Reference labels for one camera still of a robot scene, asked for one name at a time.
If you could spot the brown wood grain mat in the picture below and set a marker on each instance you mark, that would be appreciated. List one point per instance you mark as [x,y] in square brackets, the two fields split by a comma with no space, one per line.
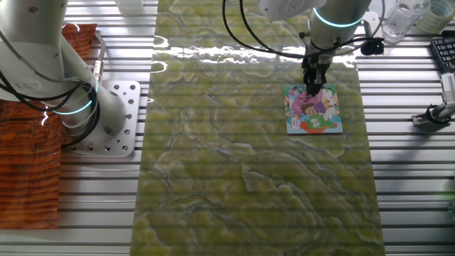
[28,177]

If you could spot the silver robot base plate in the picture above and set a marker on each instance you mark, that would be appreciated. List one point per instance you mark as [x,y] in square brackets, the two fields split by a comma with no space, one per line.
[129,106]

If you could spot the butterfly girl puzzle board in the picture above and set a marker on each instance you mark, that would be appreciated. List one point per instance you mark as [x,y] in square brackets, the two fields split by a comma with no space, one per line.
[323,117]

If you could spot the clear plastic containers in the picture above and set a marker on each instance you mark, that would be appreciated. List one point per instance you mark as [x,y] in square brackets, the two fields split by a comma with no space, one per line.
[401,19]

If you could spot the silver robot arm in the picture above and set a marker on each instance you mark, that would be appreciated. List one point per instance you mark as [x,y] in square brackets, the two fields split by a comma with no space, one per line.
[35,35]

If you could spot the silver camera mount clamp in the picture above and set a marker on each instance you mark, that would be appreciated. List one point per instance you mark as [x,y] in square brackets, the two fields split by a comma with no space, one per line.
[432,115]

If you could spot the wrist camera with silver bracket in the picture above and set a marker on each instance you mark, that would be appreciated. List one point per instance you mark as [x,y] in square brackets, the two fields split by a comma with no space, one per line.
[372,46]

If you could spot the large cream tape roll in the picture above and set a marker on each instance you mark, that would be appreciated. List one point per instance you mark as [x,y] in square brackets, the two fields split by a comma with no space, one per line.
[439,16]

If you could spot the ridged silver camera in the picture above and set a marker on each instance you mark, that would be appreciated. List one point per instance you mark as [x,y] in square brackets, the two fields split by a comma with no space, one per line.
[448,87]

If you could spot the black keyboard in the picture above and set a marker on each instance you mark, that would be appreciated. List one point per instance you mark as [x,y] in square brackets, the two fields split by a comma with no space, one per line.
[446,53]

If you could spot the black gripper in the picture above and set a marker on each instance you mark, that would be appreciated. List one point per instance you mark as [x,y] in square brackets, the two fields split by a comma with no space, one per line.
[316,64]

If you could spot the green marble pattern mat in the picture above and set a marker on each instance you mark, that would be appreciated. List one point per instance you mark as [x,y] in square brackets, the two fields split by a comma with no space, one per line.
[231,160]

